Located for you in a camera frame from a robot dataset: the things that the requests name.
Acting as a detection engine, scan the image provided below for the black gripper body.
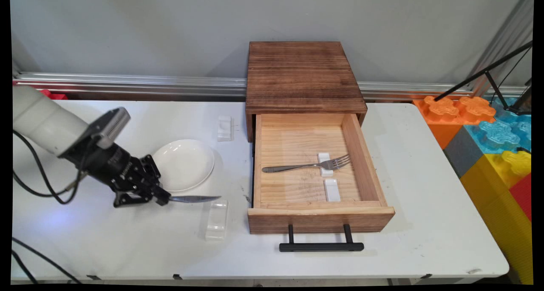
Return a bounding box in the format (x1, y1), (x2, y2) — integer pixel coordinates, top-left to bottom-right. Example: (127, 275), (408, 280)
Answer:
(59, 139), (147, 195)

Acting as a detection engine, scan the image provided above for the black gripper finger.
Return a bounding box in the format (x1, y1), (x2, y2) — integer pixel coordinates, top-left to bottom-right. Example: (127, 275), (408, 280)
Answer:
(113, 191), (150, 209)
(140, 154), (171, 206)

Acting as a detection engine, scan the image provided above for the silver table knife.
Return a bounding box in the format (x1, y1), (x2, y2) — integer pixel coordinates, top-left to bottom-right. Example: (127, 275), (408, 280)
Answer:
(168, 195), (222, 204)

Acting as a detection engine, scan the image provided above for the white round plate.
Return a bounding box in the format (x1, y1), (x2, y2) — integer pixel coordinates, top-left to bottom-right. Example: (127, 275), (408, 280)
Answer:
(152, 139), (215, 192)

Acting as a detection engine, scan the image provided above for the clear plastic cutlery rest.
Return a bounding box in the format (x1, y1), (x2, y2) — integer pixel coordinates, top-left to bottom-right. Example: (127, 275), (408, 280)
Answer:
(205, 199), (230, 240)

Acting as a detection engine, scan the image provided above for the small red block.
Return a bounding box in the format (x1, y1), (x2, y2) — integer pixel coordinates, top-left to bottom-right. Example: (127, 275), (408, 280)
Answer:
(40, 89), (68, 101)

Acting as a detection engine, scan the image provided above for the white ceramic cutlery rest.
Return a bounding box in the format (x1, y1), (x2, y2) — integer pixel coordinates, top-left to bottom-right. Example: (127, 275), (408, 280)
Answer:
(217, 116), (235, 142)
(324, 179), (341, 203)
(317, 152), (334, 178)

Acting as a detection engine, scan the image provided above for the silver fork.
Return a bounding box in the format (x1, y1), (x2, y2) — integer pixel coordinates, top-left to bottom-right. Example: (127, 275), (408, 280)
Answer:
(261, 154), (351, 173)

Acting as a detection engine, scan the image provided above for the light wooden drawer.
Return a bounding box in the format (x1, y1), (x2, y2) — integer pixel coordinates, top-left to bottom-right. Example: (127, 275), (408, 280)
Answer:
(248, 113), (396, 235)

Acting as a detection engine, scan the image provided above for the dark wooden cabinet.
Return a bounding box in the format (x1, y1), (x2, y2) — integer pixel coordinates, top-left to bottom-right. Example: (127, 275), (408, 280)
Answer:
(245, 41), (368, 143)

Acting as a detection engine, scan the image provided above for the orange giant building block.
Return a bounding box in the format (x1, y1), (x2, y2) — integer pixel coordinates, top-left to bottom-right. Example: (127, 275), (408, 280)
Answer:
(413, 96), (497, 150)

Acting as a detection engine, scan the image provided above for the grey giant building block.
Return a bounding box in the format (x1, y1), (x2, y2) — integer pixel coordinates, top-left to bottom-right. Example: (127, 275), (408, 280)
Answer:
(443, 126), (485, 179)

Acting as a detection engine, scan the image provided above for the black tripod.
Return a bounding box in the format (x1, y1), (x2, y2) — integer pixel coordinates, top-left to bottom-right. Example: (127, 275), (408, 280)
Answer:
(433, 40), (533, 116)

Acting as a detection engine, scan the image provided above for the yellow giant building block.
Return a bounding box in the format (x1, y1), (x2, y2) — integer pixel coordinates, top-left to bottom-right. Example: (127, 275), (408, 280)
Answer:
(460, 150), (534, 285)

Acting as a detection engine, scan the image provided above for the blue giant building block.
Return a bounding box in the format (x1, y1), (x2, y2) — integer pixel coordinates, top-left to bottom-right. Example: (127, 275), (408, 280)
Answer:
(463, 96), (532, 155)

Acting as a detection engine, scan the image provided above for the red giant building block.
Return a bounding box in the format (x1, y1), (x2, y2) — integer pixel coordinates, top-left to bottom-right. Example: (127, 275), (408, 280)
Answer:
(509, 173), (533, 222)

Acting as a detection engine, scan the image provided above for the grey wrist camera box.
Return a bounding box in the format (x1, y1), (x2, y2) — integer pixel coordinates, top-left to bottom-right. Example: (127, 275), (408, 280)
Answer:
(87, 107), (131, 150)

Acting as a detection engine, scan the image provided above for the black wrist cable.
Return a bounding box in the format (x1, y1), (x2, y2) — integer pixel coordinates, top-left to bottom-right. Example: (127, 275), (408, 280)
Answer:
(13, 130), (89, 205)

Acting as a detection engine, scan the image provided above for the aluminium rail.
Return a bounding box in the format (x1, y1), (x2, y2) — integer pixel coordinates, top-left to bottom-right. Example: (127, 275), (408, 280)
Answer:
(13, 73), (527, 101)

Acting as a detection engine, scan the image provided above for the long black cable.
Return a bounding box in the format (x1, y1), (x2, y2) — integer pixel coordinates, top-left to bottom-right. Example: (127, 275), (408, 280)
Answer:
(12, 237), (82, 284)

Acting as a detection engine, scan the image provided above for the short black cable with plug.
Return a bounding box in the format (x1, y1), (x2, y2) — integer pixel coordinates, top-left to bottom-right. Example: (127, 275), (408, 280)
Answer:
(12, 250), (38, 284)

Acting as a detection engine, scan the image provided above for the black drawer handle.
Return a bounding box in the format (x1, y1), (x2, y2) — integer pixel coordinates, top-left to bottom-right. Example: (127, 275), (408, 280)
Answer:
(279, 224), (365, 253)

